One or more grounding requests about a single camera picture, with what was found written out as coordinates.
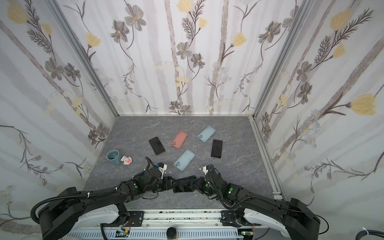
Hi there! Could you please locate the small pink white toy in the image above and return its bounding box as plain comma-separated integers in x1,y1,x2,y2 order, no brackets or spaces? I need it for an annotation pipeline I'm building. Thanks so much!
121,156,133,165

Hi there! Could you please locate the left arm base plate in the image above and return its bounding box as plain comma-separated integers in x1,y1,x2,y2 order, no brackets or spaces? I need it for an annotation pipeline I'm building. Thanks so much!
114,211,145,227

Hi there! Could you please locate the black phone far left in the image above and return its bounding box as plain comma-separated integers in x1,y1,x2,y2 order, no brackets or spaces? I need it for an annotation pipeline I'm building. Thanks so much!
149,137,166,156

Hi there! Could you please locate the pink phone case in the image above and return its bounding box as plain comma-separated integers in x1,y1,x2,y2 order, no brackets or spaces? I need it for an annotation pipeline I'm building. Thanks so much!
171,131,188,149

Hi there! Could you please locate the light blue case far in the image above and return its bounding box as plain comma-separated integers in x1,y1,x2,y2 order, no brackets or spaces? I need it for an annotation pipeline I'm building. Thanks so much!
198,126,216,143

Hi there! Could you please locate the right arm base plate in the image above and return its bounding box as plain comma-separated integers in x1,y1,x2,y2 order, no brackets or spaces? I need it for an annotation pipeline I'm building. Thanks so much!
220,210,253,228

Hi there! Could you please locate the black round knob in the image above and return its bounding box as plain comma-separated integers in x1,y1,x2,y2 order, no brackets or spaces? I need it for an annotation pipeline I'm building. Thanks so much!
166,227,178,240

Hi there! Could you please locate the black corrugated cable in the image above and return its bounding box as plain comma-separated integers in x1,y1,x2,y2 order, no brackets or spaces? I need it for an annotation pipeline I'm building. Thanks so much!
355,227,384,240
29,187,118,224

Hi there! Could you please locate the right black corrugated cable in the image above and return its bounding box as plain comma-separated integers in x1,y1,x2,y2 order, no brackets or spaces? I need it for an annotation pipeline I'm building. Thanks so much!
355,227,384,240

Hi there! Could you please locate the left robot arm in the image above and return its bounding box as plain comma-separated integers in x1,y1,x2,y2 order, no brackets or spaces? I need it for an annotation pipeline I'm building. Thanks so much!
30,168,177,240

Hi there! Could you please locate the black phone case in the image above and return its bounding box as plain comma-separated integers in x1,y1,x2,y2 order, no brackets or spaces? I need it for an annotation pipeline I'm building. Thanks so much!
172,176,197,193

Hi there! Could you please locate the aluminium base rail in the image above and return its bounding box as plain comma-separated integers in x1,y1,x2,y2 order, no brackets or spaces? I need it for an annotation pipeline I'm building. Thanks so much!
64,208,286,240

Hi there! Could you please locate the black phone far right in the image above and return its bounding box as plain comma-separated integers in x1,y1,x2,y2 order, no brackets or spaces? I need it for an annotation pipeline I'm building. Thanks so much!
211,140,223,159

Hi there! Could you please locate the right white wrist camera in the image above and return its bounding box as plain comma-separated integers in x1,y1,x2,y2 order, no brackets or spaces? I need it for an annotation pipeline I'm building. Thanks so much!
203,166,209,175

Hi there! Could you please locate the left black corrugated cable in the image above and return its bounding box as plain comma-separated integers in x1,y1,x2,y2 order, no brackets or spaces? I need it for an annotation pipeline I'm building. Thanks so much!
29,187,118,224

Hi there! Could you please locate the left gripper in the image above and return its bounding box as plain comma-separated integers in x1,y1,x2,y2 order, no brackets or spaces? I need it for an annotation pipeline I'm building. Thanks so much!
144,176,180,194

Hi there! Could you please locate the light blue case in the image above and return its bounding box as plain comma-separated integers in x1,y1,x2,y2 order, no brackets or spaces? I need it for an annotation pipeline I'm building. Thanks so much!
174,150,196,171
198,126,216,143

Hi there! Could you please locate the black phone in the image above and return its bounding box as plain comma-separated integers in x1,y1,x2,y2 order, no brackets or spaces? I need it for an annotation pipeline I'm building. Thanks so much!
149,137,166,156
211,140,223,159

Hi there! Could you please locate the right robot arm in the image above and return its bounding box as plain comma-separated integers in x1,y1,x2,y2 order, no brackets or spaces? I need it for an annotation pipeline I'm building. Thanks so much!
187,165,321,240

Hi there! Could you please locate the light blue case centre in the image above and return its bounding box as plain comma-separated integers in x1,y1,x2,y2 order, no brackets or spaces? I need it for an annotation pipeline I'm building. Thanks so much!
174,150,196,171

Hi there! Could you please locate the teal ceramic cup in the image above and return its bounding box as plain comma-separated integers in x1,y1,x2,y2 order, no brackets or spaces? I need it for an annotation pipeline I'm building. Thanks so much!
106,150,122,166

